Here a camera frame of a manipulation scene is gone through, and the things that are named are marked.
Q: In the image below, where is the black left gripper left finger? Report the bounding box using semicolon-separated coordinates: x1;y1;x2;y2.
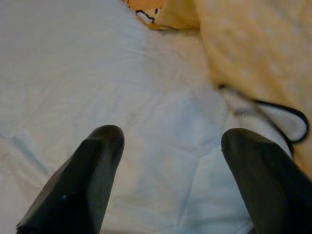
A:
16;124;125;234

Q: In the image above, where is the white quilted mattress pad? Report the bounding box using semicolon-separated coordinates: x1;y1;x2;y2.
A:
0;0;295;234

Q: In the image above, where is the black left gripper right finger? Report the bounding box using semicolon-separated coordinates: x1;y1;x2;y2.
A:
220;128;312;234

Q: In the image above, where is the yellow cartoon print blanket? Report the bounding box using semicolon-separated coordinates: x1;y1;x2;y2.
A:
125;0;312;176

